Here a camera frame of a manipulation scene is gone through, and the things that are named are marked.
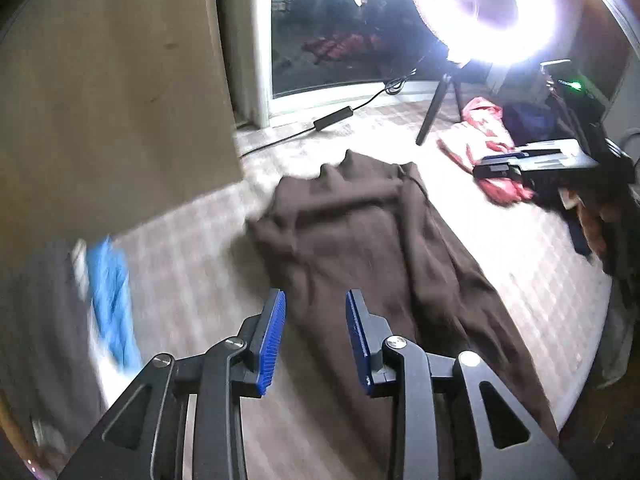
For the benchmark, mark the wooden panel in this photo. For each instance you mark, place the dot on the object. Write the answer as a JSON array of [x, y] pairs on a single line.
[[100, 110]]

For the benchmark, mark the black tripod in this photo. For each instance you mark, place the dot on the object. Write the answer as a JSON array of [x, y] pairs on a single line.
[[432, 110]]

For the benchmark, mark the red garment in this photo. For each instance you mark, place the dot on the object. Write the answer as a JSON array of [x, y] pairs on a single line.
[[475, 125]]

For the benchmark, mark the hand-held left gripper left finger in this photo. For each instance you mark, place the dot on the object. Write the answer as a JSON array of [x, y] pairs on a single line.
[[272, 340]]

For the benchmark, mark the person's dark clothing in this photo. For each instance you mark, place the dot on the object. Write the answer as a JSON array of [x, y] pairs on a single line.
[[595, 425]]

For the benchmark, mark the person's right hand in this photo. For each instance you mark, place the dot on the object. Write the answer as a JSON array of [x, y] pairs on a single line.
[[595, 225]]

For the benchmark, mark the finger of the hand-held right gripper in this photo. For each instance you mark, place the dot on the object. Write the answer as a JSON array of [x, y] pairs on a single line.
[[495, 170], [505, 154]]

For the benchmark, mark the folded blue garment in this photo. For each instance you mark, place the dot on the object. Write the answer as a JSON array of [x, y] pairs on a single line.
[[112, 290]]

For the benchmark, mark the dark blue garment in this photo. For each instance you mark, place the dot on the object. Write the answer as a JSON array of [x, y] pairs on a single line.
[[530, 120]]

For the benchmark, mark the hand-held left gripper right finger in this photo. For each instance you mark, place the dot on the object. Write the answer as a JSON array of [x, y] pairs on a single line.
[[357, 340]]

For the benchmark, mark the brown fleece garment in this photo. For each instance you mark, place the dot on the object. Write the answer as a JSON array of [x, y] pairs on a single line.
[[350, 240]]

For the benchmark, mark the bed with plaid sheet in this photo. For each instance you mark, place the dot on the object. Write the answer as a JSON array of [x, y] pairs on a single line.
[[200, 270]]

